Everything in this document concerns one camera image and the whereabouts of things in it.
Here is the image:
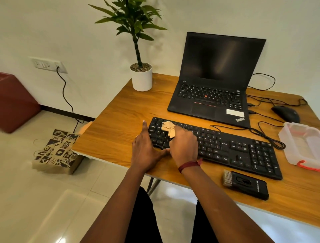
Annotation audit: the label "person's left hand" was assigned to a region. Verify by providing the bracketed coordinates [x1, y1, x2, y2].
[131, 120, 171, 173]

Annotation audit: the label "metal table leg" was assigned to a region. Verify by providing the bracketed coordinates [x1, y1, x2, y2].
[146, 177, 161, 196]

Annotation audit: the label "black mouse cable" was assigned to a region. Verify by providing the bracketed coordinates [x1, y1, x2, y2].
[246, 95, 308, 107]

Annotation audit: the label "white plant pot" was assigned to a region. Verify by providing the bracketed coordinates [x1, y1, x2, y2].
[130, 63, 153, 92]

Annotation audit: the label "black laptop charger cable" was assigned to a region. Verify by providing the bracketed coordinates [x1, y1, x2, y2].
[247, 73, 276, 91]

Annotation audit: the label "black keyboard cable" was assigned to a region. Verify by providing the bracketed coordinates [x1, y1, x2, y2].
[210, 121, 286, 150]

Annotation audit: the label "black cleaning brush tool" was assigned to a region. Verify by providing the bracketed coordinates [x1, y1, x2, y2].
[222, 170, 270, 201]

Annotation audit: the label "white wall socket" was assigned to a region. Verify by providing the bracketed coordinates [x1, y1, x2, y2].
[30, 57, 68, 74]

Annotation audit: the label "printed paper bag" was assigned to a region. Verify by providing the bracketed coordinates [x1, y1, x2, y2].
[31, 129, 85, 175]

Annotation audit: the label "person's left forearm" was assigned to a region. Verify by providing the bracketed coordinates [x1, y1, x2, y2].
[79, 163, 148, 243]

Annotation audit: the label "black laptop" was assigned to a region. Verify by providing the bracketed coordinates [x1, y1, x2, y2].
[167, 32, 267, 129]

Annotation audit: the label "beige cleaning cloth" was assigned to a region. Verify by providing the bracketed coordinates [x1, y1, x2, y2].
[161, 121, 177, 138]

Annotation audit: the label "person's black trousers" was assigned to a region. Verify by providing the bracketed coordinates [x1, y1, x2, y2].
[124, 186, 220, 243]

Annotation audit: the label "black keyboard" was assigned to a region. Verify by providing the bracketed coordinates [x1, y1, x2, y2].
[148, 117, 283, 181]

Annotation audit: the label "green potted plant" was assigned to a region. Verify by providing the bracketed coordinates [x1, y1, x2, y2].
[88, 0, 167, 69]

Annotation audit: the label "person's right hand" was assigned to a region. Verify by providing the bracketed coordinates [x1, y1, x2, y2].
[169, 125, 200, 168]

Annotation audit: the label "person's right forearm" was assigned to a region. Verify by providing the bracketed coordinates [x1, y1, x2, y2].
[179, 160, 275, 243]

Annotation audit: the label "red wrist thread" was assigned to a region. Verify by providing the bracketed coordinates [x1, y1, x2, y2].
[178, 158, 203, 174]

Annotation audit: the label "red-brown seat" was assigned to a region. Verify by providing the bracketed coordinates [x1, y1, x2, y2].
[0, 72, 42, 134]

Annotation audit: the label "clear plastic container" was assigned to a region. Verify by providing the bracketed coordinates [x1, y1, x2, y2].
[278, 122, 320, 172]

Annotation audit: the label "black power cable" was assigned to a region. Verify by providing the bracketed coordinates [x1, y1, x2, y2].
[56, 66, 95, 133]

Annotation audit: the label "black computer mouse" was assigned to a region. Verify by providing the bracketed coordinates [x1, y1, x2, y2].
[271, 105, 301, 124]

